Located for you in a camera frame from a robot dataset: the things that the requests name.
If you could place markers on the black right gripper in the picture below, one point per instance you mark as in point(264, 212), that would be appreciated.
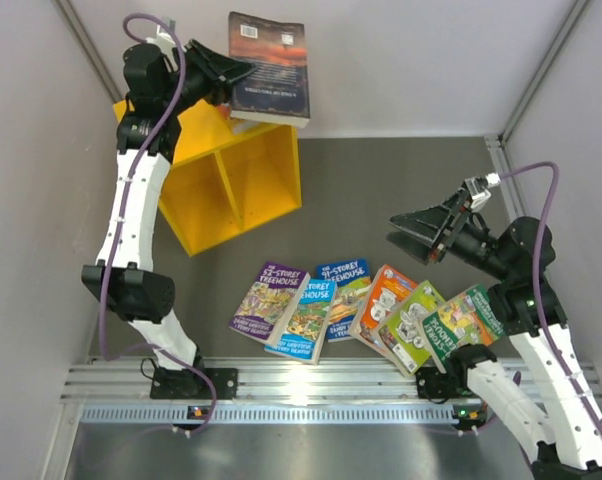
point(428, 224)

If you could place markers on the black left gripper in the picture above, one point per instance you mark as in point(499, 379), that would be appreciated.
point(217, 71)

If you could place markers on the dark brown paperback book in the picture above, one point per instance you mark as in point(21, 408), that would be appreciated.
point(277, 90)

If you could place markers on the blue 91-storey treehouse book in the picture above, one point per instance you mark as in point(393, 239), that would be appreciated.
point(353, 280)

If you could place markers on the light blue 26-storey treehouse book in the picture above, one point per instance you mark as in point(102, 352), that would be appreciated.
point(305, 331)

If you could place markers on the purple 52-storey treehouse book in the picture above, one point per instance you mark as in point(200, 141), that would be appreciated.
point(269, 303)

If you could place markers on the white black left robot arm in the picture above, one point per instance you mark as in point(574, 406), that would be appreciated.
point(123, 280)

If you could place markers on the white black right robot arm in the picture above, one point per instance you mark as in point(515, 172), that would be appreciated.
point(508, 344)

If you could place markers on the orange cartoon paperback book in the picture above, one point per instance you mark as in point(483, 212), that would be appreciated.
point(388, 289)

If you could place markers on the dark green treehouse book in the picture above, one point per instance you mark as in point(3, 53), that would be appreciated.
point(466, 319)

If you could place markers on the lime green cartoon book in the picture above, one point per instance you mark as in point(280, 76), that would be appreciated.
point(399, 333)

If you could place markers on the yellow wooden cubby shelf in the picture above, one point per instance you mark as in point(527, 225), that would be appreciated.
point(223, 185)

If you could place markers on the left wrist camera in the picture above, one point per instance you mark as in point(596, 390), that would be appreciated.
point(162, 37)

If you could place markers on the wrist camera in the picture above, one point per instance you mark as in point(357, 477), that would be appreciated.
point(479, 189)
point(162, 37)

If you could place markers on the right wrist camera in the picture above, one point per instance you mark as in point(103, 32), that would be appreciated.
point(479, 189)

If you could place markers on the aluminium right side rail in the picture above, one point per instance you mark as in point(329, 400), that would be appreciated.
point(510, 187)

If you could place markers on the aluminium mounting rail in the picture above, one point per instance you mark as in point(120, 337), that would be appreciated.
point(360, 391)

